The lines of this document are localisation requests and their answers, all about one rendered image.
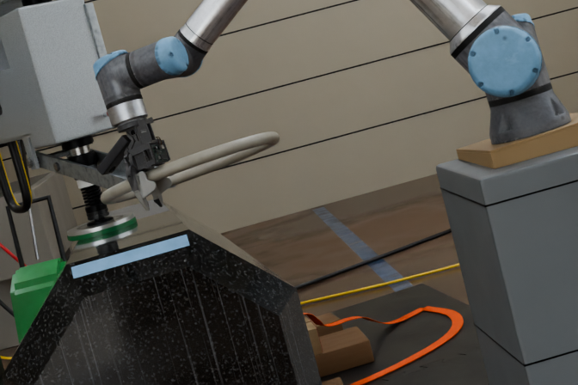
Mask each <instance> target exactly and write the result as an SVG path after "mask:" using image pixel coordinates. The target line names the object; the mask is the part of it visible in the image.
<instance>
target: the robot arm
mask: <svg viewBox="0 0 578 385"><path fill-rule="evenodd" d="M247 1H248V0H203V1H202V2H201V4H200V5H199V7H198V8H197V9H196V10H195V11H194V12H193V14H192V15H191V16H190V18H189V19H188V20H187V22H186V23H185V24H184V26H182V27H181V28H180V29H179V30H178V32H177V33H176V34H175V36H174V37H173V36H170V37H166V38H162V39H160V40H159V41H157V42H154V43H152V44H149V45H148V46H144V47H141V48H139V49H137V50H135V51H132V52H127V51H126V50H119V51H116V52H111V53H110V54H107V55H105V56H103V57H101V58H99V59H97V60H96V61H95V63H94V65H93V69H94V73H95V79H96V81H97V82H98V85H99V88H100V91H101V95H102V98H103V100H104V103H105V106H106V109H107V112H108V117H109V119H110V122H111V125H112V127H117V130H118V133H122V132H126V135H122V136H121V137H120V139H119V140H118V141H117V142H116V144H115V145H114V147H113V148H112V149H111V150H110V151H109V152H108V154H107V155H106V156H105V158H104V159H103V160H102V162H101V163H100V165H99V166H98V167H97V170H98V171H99V172H100V174H102V175H104V174H111V173H112V172H113V171H114V170H115V169H116V168H117V167H118V165H119V164H120V163H121V161H122V160H123V159H124V161H125V162H124V164H125V168H126V178H127V180H128V182H129V184H130V186H131V189H132V190H133V191H134V193H135V195H136V197H137V199H138V201H139V202H140V204H141V205H142V206H143V207H144V208H145V209H146V210H147V211H149V210H150V208H149V204H148V202H147V199H146V197H148V196H149V195H150V194H152V196H153V199H154V202H155V203H156V204H158V205H159V206H160V207H163V197H162V193H163V192H164V191H166V190H167V189H168V188H169V187H171V185H172V181H171V179H170V178H163V179H161V180H157V181H151V180H147V177H146V174H145V172H147V171H149V170H152V169H153V168H154V167H155V166H156V167H158V166H160V165H163V164H165V163H166V162H168V161H170V157H169V152H168V150H167V147H166V144H165V142H164V140H161V138H159V137H155V135H154V132H153V130H152V127H151V123H154V121H153V118H152V117H150V118H148V119H147V118H146V117H147V116H148V113H147V111H146V108H145V104H144V101H143V97H142V95H141V92H140V89H142V88H145V87H147V86H150V85H152V84H154V83H158V82H161V81H162V80H165V79H171V78H176V77H187V76H192V75H193V74H194V73H195V72H197V71H198V70H199V68H200V67H201V65H202V62H203V58H204V57H205V55H206V54H207V53H208V52H209V50H210V47H211V46H212V45H213V43H214V42H215V41H216V40H217V38H218V37H219V35H220V34H221V33H223V31H224V30H225V29H226V27H227V26H228V25H229V23H230V22H231V21H232V19H233V18H234V17H235V16H236V14H237V13H238V11H239V10H240V9H241V8H242V6H244V4H245V3H246V2H247ZM410 1H411V2H412V4H414V6H416V8H417V9H418V10H420V12H422V14H423V15H424V16H426V17H427V18H428V20H429V21H431V22H432V23H433V24H434V25H435V26H436V27H437V28H438V29H439V30H440V31H441V32H442V33H443V34H444V35H445V36H446V37H447V38H448V39H449V41H450V54H451V55H452V56H453V57H454V58H455V60H456V61H457V62H458V63H459V64H460V65H461V66H462V67H463V68H464V69H465V70H466V71H467V72H468V73H469V74H470V76H471V78H472V80H473V81H474V83H475V84H476V85H477V87H478V88H480V89H481V90H482V91H484V92H485V94H486V96H487V100H488V103H489V107H490V127H489V137H490V140H491V143H492V144H504V143H507V142H512V141H515V140H519V139H522V138H528V137H531V136H534V135H537V134H540V133H543V132H546V131H550V130H553V129H556V128H557V127H560V126H563V125H566V124H568V123H569V122H571V118H570V115H569V111H568V110H567V109H566V107H565V106H564V105H563V104H562V103H561V101H560V100H559V99H558V97H557V96H556V95H555V93H554V91H553V88H552V86H551V83H550V77H549V74H548V71H547V68H546V65H545V62H544V57H543V54H542V51H541V48H540V45H539V42H538V37H537V34H536V31H535V26H534V23H533V22H532V19H531V17H530V16H529V15H528V14H517V15H510V14H508V12H507V11H506V10H505V9H504V8H502V6H500V5H488V4H486V3H485V2H484V1H483V0H410ZM156 138H157V139H156ZM158 138H159V139H158Z"/></svg>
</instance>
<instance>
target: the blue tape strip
mask: <svg viewBox="0 0 578 385"><path fill-rule="evenodd" d="M186 246H190V245H189V241H188V237H187V235H181V236H178V237H175V238H172V239H168V240H166V241H160V242H157V243H154V244H151V245H148V246H144V247H139V248H136V249H133V250H130V251H126V252H124V253H120V254H115V255H112V256H108V257H106V258H102V259H99V260H94V261H90V262H88V263H84V264H81V265H78V266H73V267H72V268H71V270H72V275H73V278H79V277H82V276H85V275H88V274H91V273H94V272H99V271H103V270H106V269H109V268H112V267H116V266H121V265H124V264H127V263H130V262H133V261H136V260H141V259H144V258H148V257H151V256H154V255H157V254H162V253H166V252H168V251H172V250H175V249H178V248H184V247H186Z"/></svg>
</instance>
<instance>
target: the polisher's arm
mask: <svg viewBox="0 0 578 385"><path fill-rule="evenodd" d="M20 139H22V141H23V143H24V146H25V150H26V152H27V156H28V158H30V159H31V160H32V161H33V166H32V167H31V169H32V170H33V169H38V168H40V165H39V162H38V159H37V156H36V153H35V150H34V147H33V145H32V143H31V140H30V136H29V134H28V129H27V125H26V122H25V119H24V116H23V113H22V108H21V104H20V102H19V98H18V95H17V92H16V89H15V84H14V81H13V77H12V75H11V71H10V68H9V63H8V60H7V57H6V54H5V50H4V48H3V42H2V39H1V36H0V148H2V147H5V146H8V145H7V143H8V142H12V141H16V140H20Z"/></svg>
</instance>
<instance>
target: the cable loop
mask: <svg viewBox="0 0 578 385"><path fill-rule="evenodd" d="M7 145H8V147H9V153H10V155H11V159H12V162H13V164H14V168H15V173H16V176H17V179H18V182H19V186H20V189H21V193H22V205H19V204H18V203H17V202H16V200H15V197H14V194H13V193H12V190H11V187H10V184H9V179H8V176H7V174H6V170H5V167H4V165H3V159H2V156H1V153H0V187H1V189H2V192H3V196H4V199H5V201H6V203H7V205H8V207H9V208H10V209H11V210H12V211H13V212H15V213H25V212H27V211H29V209H30V207H31V204H32V194H31V190H30V186H29V183H28V177H27V174H26V170H25V168H24V164H23V161H22V156H21V152H20V150H19V147H18V143H17V141H12V142H8V143H7Z"/></svg>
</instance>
